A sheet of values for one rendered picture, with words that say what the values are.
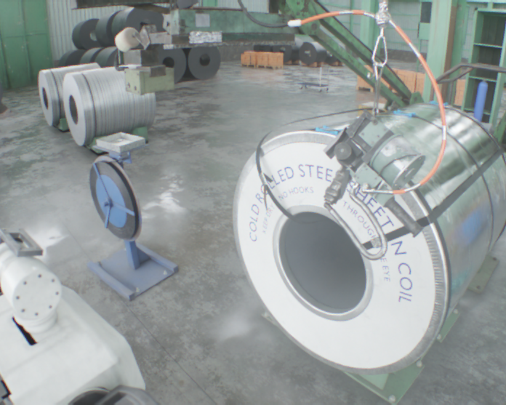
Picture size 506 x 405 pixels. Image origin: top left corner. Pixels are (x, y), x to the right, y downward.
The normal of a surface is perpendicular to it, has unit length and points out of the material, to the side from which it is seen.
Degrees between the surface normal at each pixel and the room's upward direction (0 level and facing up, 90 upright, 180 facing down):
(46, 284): 90
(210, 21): 90
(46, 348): 0
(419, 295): 90
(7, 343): 0
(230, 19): 90
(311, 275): 33
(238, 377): 0
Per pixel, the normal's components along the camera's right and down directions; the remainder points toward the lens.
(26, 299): 0.78, 0.27
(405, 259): -0.74, 0.30
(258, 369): 0.00, -0.90
